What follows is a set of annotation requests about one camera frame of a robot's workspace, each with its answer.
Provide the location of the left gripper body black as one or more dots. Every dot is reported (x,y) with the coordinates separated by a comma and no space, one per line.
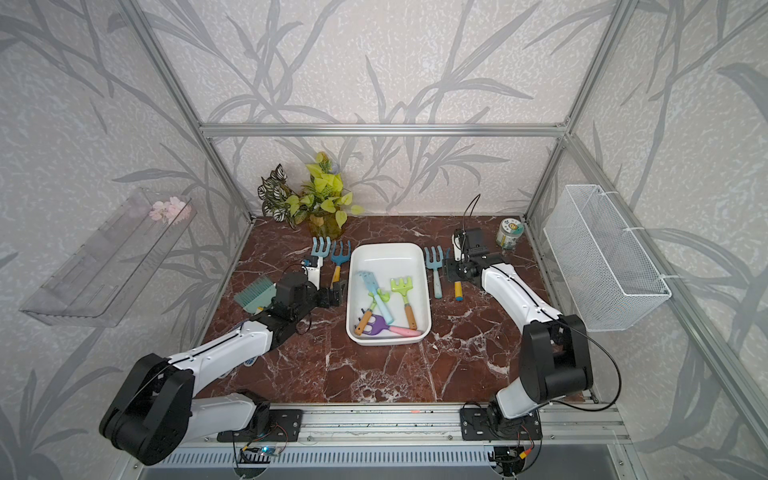
(314,299)

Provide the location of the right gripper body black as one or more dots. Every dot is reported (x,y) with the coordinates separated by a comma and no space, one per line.
(455,269)

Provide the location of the dark teal rake yellow handle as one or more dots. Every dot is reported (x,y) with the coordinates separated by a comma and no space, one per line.
(458,289)

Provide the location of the light blue rake pale handle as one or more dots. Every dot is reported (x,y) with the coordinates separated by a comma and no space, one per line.
(434,260)
(378,299)

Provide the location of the light blue fork pale handle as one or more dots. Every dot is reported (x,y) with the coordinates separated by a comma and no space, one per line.
(320,250)

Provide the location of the dark teal fork yellow handle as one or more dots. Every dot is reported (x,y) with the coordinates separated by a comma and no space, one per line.
(340,254)

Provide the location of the white plastic storage box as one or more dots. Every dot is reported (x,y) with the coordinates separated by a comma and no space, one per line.
(387,261)

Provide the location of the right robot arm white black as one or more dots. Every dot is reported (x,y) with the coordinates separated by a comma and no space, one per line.
(554,359)

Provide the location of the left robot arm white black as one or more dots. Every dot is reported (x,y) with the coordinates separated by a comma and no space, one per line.
(157,408)

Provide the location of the small jar green label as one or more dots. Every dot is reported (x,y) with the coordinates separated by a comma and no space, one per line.
(509,232)

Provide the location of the blue patterned cloth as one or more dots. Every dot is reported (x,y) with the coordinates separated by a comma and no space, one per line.
(249,362)

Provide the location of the potted plant amber vase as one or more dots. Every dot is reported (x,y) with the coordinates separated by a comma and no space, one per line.
(323,203)

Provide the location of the pink artificial flowers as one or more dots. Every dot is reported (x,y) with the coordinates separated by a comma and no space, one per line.
(172,211)

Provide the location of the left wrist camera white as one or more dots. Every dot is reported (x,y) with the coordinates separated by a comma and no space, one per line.
(312,267)

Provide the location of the green rake wooden handle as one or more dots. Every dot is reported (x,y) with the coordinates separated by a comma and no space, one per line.
(402,286)

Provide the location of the green tool wooden handle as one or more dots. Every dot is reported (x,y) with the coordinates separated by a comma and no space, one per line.
(365,325)

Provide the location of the purple rake pink handle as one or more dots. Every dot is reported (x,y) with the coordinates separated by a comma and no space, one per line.
(377,324)

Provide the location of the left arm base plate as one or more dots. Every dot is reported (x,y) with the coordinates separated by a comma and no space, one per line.
(280,425)

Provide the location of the white wire mesh basket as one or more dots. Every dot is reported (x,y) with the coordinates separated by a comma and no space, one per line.
(609,275)

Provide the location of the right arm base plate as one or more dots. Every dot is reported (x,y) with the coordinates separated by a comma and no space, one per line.
(479,423)

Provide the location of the aluminium front rail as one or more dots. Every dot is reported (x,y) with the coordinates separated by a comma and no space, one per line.
(404,424)

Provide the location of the clear acrylic wall shelf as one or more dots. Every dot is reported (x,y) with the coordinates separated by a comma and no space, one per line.
(97,285)

